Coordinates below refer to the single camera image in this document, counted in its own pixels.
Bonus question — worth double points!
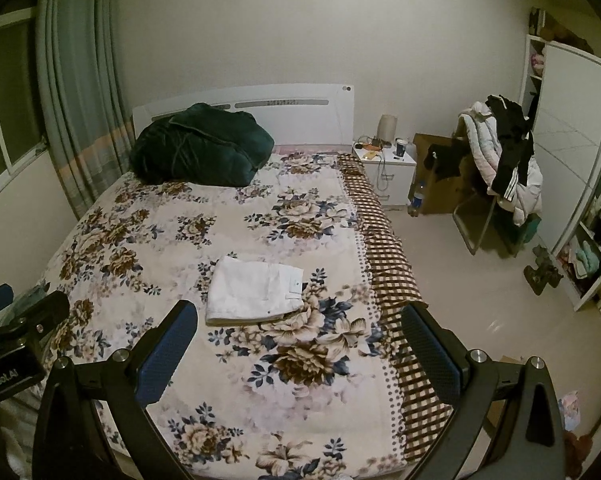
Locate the white pants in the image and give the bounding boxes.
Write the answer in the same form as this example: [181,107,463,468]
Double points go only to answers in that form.
[205,256,303,325]

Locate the brown checkered bed sheet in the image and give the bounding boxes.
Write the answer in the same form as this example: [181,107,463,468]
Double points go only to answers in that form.
[337,154,451,463]

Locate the dark shoes on floor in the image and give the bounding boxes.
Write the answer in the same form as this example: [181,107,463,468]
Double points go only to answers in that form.
[523,245,563,296]

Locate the floral bed blanket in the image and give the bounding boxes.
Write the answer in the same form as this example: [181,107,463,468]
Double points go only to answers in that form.
[44,153,407,479]

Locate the folding metal chair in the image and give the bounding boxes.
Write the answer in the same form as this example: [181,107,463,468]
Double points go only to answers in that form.
[452,192,523,257]

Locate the dark green pillow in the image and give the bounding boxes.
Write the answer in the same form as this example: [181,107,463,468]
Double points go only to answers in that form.
[130,103,274,188]

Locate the plastic water bottle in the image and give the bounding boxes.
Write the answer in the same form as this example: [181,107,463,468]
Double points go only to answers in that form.
[407,182,425,217]

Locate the brown cardboard box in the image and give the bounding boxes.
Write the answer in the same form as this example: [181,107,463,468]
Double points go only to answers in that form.
[412,133,474,214]

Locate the grey green curtain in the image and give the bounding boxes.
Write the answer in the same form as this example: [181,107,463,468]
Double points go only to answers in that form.
[36,0,134,216]

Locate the clothes pile on chair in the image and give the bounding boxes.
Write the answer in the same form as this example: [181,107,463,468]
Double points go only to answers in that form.
[455,94,543,226]

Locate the white nightstand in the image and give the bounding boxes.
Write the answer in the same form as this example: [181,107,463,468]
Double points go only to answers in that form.
[352,143,416,207]

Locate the beige bedside lamp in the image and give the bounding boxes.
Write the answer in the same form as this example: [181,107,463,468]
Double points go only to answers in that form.
[376,114,398,146]

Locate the white wardrobe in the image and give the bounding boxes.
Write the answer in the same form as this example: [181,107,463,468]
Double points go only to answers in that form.
[519,8,601,310]

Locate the white headboard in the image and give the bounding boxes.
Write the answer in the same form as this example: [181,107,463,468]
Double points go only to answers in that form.
[132,84,355,146]

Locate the window frame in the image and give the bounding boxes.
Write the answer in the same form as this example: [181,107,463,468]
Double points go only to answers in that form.
[0,8,46,193]

